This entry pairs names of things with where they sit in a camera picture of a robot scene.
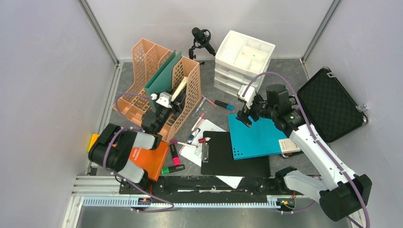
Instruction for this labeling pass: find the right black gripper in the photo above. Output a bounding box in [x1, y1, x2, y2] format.
[235, 94, 277, 128]

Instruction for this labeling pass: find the dark blue hardcover book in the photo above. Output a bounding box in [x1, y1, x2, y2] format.
[171, 77, 188, 114]

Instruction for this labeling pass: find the teal notebook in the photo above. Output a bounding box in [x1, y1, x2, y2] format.
[228, 114, 287, 160]

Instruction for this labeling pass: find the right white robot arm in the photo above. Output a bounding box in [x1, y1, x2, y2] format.
[236, 84, 372, 221]

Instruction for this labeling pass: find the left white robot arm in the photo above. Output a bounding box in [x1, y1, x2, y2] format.
[88, 102, 180, 194]

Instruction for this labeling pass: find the blue highlighter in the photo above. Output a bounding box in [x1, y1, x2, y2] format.
[214, 100, 234, 111]

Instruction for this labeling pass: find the magenta marker pen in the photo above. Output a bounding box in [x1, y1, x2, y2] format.
[170, 140, 198, 148]

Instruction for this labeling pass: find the green file folder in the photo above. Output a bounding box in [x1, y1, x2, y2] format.
[144, 52, 182, 96]

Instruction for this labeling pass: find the pink white marker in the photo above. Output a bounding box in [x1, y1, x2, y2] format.
[191, 112, 205, 132]

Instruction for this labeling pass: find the blue cap white marker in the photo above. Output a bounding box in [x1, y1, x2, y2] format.
[186, 128, 200, 144]

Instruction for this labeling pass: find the clear barrel pen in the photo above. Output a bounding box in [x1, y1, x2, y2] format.
[193, 97, 206, 115]

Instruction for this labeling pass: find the white label booklet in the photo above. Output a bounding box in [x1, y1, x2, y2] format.
[278, 138, 301, 154]

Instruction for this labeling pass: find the pink thin pen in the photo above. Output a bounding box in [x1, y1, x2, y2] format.
[201, 95, 217, 106]

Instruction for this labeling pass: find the orange book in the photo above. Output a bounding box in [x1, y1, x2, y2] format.
[129, 142, 169, 181]

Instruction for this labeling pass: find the printed white paper sheet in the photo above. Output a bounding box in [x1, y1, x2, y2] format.
[179, 119, 242, 189]

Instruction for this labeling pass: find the white plastic drawer unit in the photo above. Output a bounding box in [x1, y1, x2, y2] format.
[214, 30, 276, 96]

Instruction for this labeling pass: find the peach plastic file organizer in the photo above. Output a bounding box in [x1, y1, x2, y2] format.
[114, 38, 202, 142]

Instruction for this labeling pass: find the green highlighter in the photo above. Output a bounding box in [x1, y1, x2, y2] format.
[161, 164, 185, 175]

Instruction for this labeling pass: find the black clipboard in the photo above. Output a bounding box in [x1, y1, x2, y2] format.
[201, 131, 271, 178]

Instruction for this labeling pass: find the yellow orange block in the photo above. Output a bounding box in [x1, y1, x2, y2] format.
[87, 134, 99, 152]

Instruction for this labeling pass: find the black open carrying case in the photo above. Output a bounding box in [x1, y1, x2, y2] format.
[297, 67, 368, 144]

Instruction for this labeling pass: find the black microphone on tripod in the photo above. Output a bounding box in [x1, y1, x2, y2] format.
[188, 27, 216, 60]

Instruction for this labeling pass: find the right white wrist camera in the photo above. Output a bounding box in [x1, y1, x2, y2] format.
[238, 85, 256, 109]

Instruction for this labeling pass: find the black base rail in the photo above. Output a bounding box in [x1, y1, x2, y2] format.
[119, 175, 306, 204]

